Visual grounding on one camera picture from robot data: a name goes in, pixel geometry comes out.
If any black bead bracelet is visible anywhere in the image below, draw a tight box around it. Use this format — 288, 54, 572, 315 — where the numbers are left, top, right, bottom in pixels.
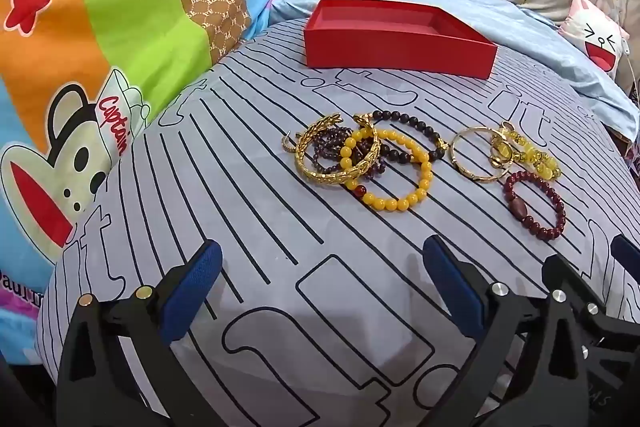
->
371, 109, 448, 165

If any white cartoon face pillow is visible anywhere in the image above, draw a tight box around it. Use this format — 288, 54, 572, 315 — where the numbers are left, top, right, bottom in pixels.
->
557, 0, 632, 75

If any light blue blanket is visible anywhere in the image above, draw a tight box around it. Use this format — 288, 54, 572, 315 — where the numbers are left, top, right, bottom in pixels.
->
267, 0, 640, 142

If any wide gold ring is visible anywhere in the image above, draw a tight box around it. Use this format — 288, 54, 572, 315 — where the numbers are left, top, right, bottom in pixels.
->
490, 138, 516, 168

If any cartoon monkey quilt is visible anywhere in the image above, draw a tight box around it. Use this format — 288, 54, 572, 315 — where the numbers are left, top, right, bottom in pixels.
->
0, 0, 286, 348

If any red box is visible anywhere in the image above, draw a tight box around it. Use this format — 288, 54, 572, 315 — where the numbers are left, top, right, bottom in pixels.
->
303, 0, 499, 80

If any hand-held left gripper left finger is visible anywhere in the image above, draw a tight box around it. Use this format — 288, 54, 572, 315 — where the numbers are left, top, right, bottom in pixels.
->
55, 239, 224, 427

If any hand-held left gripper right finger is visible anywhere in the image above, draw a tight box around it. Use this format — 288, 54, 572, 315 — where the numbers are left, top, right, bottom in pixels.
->
421, 235, 597, 427

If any gold leaf bangle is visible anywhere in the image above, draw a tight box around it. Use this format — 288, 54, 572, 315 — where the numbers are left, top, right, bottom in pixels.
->
294, 113, 382, 186

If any yellow cat-eye bead bracelet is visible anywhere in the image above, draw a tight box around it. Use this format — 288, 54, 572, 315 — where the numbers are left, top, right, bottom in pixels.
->
492, 121, 561, 180

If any grey striped bed sheet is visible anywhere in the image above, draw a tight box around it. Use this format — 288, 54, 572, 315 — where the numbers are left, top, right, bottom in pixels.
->
37, 19, 640, 427

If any thin gold bangle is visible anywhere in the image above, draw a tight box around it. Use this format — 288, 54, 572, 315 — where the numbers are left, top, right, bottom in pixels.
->
450, 125, 508, 182

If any dark red bead bracelet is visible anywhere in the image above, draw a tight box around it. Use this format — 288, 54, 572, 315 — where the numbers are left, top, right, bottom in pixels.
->
502, 170, 567, 242

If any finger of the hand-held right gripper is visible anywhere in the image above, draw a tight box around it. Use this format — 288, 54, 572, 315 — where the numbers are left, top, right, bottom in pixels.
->
611, 233, 640, 283
542, 253, 640, 408

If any dark purple bead bracelet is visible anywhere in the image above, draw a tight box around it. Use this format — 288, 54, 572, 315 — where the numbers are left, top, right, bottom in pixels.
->
312, 127, 388, 182

